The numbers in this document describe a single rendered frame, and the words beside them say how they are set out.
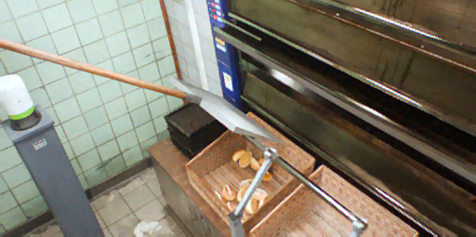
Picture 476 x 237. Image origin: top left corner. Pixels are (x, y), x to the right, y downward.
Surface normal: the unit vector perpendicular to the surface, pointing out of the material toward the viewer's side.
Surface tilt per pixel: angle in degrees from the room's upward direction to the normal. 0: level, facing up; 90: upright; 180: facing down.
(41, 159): 90
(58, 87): 90
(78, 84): 90
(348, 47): 70
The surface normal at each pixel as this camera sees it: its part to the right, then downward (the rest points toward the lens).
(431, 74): -0.80, 0.12
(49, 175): 0.63, 0.39
